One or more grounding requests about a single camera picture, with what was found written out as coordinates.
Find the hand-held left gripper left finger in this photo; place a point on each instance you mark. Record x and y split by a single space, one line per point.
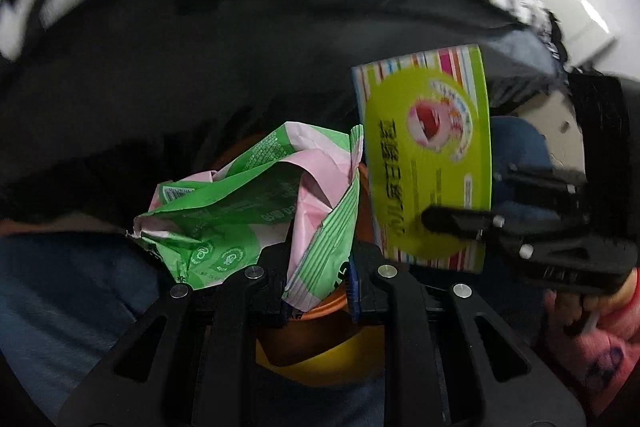
250 297

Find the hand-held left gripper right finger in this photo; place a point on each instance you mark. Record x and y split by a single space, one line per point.
353 287

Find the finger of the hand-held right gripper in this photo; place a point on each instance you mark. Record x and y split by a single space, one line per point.
460 221
540 189

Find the orange plastic bucket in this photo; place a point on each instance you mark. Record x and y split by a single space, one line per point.
371 217

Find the green and pink wrapper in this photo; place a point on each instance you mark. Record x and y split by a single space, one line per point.
240 217

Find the green striped carton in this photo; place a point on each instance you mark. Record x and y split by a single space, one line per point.
425 147

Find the person's right hand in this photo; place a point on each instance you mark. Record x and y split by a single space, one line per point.
625 304

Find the yellow plastic object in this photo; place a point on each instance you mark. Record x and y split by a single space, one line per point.
320 364

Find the person's left leg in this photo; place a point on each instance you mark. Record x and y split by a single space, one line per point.
60 307

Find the black bed cover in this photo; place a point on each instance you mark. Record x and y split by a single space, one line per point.
200 57

